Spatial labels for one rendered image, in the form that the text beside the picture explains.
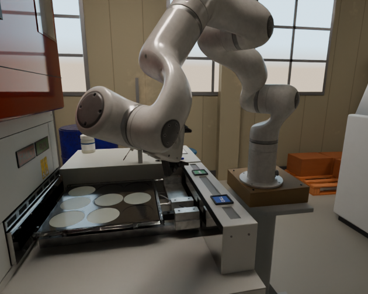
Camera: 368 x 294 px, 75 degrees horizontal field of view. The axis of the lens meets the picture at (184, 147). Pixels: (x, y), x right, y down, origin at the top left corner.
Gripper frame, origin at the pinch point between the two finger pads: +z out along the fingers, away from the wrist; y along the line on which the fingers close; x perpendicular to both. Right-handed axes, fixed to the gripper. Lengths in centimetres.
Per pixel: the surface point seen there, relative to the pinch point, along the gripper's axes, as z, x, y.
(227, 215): 8.6, -10.6, -17.2
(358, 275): 169, -59, -61
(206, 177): 31.6, 6.1, -6.2
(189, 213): 15.4, 4.1, -19.0
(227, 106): 248, 75, 105
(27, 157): -15.0, 45.4, -6.3
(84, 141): 27, 75, 8
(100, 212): 2.9, 30.7, -21.4
